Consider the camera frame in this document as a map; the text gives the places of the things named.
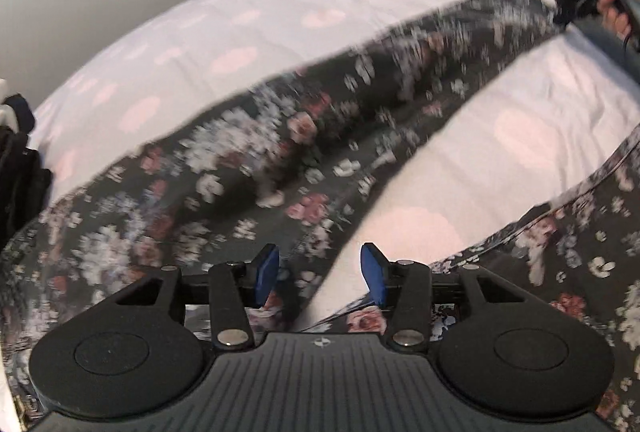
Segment dark floral pants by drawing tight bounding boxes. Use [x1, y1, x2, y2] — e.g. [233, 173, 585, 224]
[0, 0, 640, 432]

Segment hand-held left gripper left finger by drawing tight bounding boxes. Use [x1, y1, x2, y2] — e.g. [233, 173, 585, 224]
[115, 243, 281, 349]

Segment bed with pink dotted sheet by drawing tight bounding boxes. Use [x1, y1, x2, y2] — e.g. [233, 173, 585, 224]
[30, 0, 640, 328]

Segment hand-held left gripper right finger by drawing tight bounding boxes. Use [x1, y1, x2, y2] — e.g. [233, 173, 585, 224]
[360, 242, 528, 349]

